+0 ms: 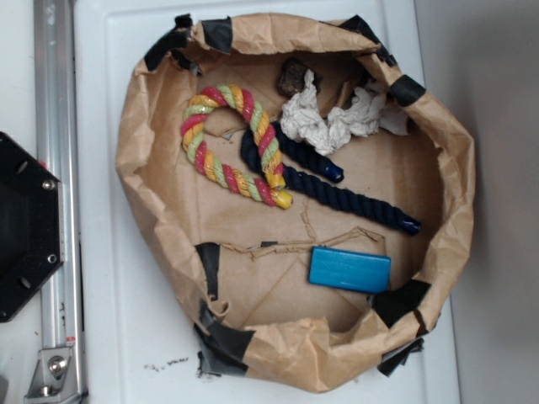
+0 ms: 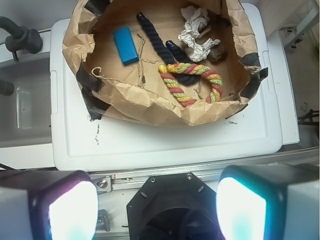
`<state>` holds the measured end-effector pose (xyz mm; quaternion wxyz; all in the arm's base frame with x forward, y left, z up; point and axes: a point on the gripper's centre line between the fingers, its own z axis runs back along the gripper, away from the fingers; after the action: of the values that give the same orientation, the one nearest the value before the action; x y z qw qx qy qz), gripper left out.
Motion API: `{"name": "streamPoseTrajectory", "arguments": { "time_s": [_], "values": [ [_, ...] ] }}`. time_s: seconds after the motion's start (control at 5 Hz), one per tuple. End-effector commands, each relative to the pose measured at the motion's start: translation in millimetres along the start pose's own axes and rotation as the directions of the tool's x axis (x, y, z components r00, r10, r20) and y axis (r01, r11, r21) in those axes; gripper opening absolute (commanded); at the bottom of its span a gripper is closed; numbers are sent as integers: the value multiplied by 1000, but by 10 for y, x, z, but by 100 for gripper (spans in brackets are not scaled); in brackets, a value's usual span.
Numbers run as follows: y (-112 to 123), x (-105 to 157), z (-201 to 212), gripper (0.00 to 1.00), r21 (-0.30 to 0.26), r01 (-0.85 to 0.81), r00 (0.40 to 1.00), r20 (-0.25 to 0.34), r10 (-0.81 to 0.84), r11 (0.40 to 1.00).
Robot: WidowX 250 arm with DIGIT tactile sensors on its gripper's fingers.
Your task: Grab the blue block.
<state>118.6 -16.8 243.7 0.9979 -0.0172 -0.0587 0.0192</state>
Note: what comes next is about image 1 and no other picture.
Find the blue rectangular block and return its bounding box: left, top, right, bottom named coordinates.
left=308, top=247, right=392, bottom=294

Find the brown paper bag bin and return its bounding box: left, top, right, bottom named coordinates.
left=115, top=13, right=476, bottom=392

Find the dark brown rock chunk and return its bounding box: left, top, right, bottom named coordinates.
left=277, top=57, right=323, bottom=98

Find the crumpled white paper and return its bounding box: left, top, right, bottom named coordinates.
left=280, top=70, right=409, bottom=156

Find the white plastic tray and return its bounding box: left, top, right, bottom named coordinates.
left=73, top=1, right=460, bottom=403

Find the dark blue twisted rope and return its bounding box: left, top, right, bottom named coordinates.
left=240, top=122, right=422, bottom=237

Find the multicolour twisted rope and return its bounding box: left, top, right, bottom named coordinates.
left=180, top=83, right=295, bottom=210

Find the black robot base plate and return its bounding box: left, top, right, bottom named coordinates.
left=0, top=132, right=62, bottom=323

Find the aluminium extrusion rail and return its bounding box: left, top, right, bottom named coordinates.
left=33, top=1, right=88, bottom=403

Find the metal corner bracket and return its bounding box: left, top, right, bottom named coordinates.
left=24, top=347, right=77, bottom=403

